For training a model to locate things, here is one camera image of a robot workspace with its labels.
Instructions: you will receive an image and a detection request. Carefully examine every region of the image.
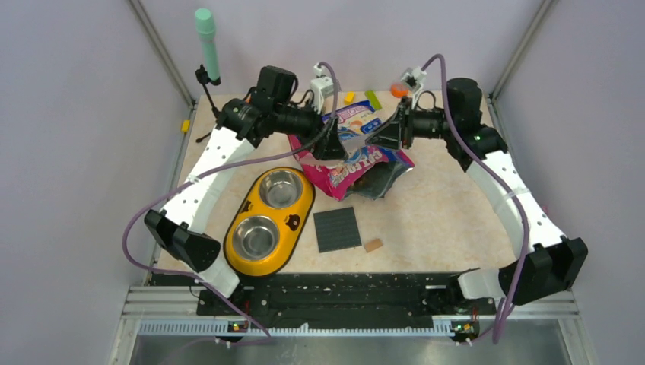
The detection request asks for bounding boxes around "clear plastic scoop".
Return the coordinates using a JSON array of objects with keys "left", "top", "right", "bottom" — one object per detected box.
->
[{"left": 338, "top": 131, "right": 376, "bottom": 163}]

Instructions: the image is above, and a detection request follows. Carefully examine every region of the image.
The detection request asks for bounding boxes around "dark grey square baseplate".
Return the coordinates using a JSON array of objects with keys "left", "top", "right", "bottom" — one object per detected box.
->
[{"left": 313, "top": 207, "right": 362, "bottom": 253}]

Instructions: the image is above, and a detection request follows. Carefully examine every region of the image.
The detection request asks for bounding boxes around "purple cable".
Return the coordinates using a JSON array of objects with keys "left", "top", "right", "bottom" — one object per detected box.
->
[
  {"left": 122, "top": 61, "right": 339, "bottom": 348},
  {"left": 421, "top": 53, "right": 532, "bottom": 345}
]

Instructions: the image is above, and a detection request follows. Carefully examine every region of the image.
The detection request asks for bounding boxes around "orange semicircle container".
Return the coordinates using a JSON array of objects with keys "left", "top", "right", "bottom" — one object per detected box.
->
[{"left": 390, "top": 83, "right": 409, "bottom": 98}]

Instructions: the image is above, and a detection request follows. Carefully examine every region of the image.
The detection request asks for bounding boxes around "small yellow block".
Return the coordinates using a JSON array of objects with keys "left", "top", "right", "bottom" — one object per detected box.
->
[{"left": 343, "top": 91, "right": 356, "bottom": 106}]

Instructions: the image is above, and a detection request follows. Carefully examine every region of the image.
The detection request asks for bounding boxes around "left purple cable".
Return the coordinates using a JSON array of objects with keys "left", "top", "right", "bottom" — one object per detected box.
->
[{"left": 122, "top": 61, "right": 339, "bottom": 348}]

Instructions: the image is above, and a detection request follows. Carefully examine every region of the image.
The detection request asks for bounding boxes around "small wooden block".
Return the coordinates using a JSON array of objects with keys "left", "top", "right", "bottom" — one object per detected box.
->
[{"left": 363, "top": 239, "right": 383, "bottom": 253}]

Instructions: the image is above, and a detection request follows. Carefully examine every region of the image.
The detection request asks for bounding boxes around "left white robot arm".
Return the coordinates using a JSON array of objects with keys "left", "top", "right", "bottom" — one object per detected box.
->
[{"left": 143, "top": 62, "right": 346, "bottom": 314}]

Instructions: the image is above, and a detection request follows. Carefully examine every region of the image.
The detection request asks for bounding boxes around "green microphone on tripod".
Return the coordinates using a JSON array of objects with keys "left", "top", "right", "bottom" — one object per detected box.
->
[{"left": 195, "top": 8, "right": 221, "bottom": 118}]

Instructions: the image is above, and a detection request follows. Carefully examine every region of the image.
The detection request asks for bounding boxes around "green lego brick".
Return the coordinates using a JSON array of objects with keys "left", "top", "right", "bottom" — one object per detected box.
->
[{"left": 364, "top": 90, "right": 383, "bottom": 111}]

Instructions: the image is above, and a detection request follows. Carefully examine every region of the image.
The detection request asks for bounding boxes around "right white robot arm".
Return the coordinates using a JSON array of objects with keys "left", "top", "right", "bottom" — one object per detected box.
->
[{"left": 367, "top": 68, "right": 588, "bottom": 313}]

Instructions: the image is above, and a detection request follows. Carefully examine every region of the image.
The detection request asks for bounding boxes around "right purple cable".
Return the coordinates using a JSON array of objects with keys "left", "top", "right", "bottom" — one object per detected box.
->
[{"left": 421, "top": 53, "right": 532, "bottom": 345}]

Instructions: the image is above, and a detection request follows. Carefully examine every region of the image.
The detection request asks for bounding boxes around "yellow double pet bowl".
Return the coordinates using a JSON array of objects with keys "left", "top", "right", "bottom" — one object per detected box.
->
[{"left": 223, "top": 167, "right": 316, "bottom": 277}]

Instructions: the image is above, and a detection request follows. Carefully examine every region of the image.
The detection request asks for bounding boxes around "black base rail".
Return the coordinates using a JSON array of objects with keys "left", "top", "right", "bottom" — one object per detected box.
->
[{"left": 151, "top": 271, "right": 505, "bottom": 331}]

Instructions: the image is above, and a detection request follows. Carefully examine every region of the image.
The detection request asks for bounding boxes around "pink pet food bag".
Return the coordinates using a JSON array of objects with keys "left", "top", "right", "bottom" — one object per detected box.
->
[{"left": 295, "top": 100, "right": 415, "bottom": 201}]

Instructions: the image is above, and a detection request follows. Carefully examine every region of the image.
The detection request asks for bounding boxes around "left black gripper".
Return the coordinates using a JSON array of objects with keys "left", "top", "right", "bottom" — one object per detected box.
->
[{"left": 272, "top": 93, "right": 348, "bottom": 160}]

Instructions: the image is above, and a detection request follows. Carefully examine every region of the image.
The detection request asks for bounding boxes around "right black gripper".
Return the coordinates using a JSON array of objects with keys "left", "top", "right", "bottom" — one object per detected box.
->
[{"left": 367, "top": 96, "right": 456, "bottom": 151}]

